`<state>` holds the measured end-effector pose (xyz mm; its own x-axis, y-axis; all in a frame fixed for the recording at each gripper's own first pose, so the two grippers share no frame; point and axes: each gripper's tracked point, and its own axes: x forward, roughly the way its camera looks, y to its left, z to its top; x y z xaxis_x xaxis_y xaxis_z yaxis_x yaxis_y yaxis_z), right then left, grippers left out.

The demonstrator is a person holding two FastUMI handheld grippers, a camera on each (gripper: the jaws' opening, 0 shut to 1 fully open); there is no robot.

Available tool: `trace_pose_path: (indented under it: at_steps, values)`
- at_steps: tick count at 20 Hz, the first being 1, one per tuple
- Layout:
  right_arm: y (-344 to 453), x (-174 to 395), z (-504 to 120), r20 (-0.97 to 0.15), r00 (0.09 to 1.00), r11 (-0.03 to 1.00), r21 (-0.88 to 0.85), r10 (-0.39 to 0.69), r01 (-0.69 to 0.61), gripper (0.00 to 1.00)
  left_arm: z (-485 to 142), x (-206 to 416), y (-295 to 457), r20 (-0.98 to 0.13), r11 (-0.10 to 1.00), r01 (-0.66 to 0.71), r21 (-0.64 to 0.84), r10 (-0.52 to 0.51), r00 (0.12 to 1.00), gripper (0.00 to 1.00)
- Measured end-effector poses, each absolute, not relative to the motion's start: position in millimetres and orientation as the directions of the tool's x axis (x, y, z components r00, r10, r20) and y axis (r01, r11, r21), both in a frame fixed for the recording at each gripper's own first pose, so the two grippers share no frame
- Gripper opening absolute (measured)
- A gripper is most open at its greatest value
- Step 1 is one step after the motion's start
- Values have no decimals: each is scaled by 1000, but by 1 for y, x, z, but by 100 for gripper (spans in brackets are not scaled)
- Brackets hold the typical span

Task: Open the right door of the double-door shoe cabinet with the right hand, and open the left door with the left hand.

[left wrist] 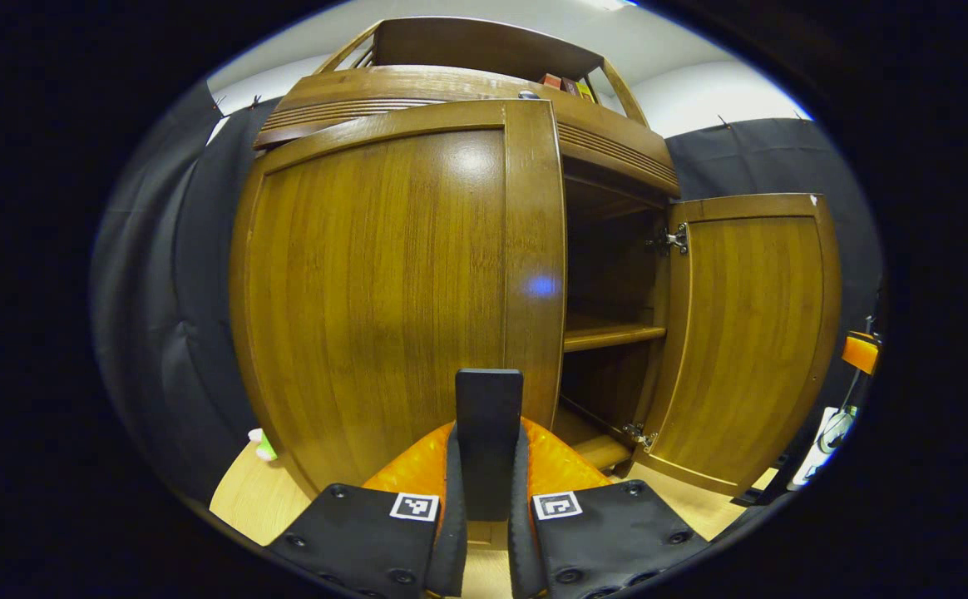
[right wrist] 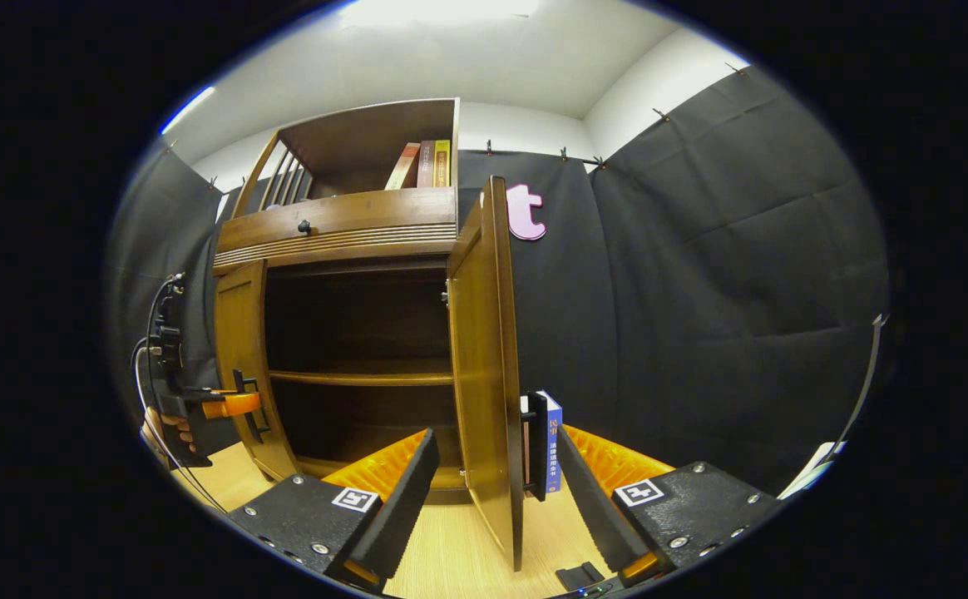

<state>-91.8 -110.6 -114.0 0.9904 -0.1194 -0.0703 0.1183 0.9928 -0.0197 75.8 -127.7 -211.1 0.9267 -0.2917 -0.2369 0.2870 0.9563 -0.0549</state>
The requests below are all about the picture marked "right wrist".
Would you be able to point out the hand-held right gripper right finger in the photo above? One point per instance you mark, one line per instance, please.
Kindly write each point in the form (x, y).
(592, 507)

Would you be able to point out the beige book with red spine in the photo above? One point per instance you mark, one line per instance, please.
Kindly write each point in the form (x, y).
(403, 166)

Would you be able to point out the dark red book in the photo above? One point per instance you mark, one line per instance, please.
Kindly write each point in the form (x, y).
(426, 164)

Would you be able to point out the ceiling light panel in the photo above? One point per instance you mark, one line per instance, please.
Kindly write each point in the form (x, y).
(187, 108)
(434, 10)

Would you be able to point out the wooden cabinet door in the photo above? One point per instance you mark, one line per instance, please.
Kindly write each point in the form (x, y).
(239, 333)
(480, 374)

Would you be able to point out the wooden double-door shoe cabinet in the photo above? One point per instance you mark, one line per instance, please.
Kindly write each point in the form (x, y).
(367, 216)

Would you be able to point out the wooden inner cabinet shelf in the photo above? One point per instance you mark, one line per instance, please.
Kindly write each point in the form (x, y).
(359, 378)

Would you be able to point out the blue book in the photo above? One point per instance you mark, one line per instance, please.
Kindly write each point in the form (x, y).
(553, 445)

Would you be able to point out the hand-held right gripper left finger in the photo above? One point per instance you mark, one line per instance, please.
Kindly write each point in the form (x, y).
(397, 507)

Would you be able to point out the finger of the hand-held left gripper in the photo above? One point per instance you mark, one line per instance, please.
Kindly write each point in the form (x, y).
(233, 405)

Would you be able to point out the black backdrop cloth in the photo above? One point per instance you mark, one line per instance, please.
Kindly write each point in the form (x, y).
(700, 291)

